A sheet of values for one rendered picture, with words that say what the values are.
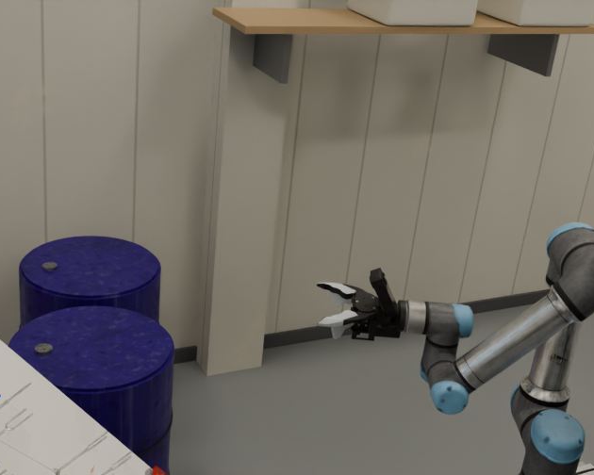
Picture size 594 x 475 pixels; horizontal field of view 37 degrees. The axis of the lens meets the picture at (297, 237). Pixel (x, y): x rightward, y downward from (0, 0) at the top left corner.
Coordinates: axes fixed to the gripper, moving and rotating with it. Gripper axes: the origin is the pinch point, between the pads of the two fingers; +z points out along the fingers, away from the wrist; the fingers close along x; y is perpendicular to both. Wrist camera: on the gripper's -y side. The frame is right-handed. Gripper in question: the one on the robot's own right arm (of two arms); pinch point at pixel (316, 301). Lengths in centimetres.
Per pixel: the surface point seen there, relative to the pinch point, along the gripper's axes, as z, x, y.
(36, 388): 60, -12, 22
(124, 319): 60, 95, 85
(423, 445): -70, 140, 179
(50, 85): 106, 186, 36
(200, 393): 36, 166, 182
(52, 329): 83, 84, 83
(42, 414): 57, -18, 23
